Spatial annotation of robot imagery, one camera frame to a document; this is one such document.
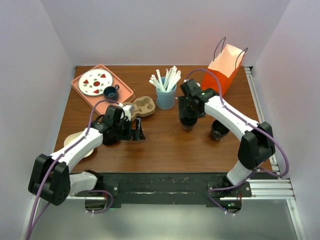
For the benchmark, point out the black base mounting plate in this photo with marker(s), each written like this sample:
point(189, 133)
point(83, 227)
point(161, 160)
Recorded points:
point(186, 188)

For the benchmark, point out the black lid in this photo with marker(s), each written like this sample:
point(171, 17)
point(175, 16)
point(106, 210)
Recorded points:
point(188, 122)

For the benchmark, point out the cardboard cup carrier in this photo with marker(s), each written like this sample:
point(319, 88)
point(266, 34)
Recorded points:
point(141, 107)

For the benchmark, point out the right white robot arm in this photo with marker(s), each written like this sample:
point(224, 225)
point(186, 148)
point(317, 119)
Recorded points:
point(256, 144)

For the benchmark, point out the dark blue mug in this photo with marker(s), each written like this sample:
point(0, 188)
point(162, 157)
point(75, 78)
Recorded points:
point(111, 92)

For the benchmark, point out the blue straw holder cup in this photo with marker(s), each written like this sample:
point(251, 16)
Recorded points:
point(166, 100)

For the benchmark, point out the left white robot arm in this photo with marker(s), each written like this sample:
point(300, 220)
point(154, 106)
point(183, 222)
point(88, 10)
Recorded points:
point(51, 178)

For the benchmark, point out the orange paper bag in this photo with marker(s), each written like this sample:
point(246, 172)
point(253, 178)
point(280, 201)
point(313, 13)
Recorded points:
point(226, 62)

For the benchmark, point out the watermelon pattern plate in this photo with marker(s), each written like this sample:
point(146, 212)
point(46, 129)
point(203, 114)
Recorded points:
point(93, 82)

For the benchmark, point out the white wrapped straws bundle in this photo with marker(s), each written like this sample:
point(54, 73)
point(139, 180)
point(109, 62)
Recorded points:
point(171, 78)

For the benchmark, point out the black coffee cup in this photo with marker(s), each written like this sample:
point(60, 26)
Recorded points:
point(218, 131)
point(187, 128)

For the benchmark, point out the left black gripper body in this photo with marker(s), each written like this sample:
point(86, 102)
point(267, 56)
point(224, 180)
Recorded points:
point(124, 130)

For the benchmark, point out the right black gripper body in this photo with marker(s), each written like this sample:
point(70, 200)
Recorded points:
point(185, 108)

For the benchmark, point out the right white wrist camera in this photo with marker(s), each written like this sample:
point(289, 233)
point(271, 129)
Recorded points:
point(198, 84)

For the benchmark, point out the stack of black lids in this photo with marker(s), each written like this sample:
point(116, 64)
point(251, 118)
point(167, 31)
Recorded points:
point(108, 141)

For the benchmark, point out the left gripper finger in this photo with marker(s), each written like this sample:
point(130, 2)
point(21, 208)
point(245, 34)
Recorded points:
point(138, 131)
point(137, 137)

